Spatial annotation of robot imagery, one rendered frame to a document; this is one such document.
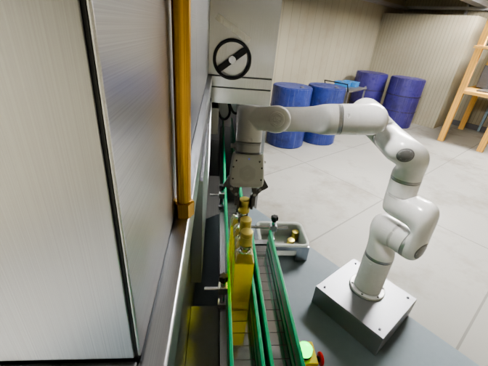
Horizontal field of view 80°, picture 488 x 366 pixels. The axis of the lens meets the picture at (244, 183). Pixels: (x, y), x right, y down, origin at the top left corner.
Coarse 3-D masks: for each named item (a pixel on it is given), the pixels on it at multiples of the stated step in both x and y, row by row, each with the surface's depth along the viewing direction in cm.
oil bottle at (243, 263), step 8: (240, 256) 81; (248, 256) 81; (240, 264) 81; (248, 264) 82; (232, 272) 87; (240, 272) 83; (248, 272) 83; (232, 280) 86; (240, 280) 84; (248, 280) 85; (232, 288) 86; (240, 288) 86; (248, 288) 86; (232, 296) 88; (240, 296) 88; (248, 296) 88; (232, 304) 89; (240, 304) 89; (248, 304) 90
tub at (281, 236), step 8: (256, 224) 137; (264, 224) 139; (280, 224) 140; (288, 224) 140; (296, 224) 141; (264, 232) 141; (280, 232) 142; (288, 232) 142; (304, 232) 134; (280, 240) 139; (296, 240) 140; (304, 240) 131
